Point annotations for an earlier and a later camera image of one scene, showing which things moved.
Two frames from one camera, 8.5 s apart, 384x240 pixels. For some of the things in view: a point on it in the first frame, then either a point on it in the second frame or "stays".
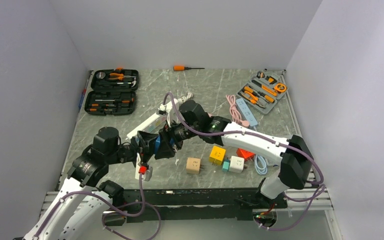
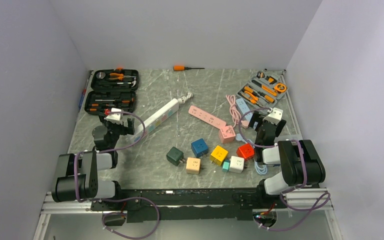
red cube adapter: [248, 156] stays
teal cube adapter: [226, 165] stays
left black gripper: [145, 140] -> [125, 130]
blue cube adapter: [157, 143] -> [199, 147]
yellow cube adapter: [217, 155] stays
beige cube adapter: [193, 165] stays
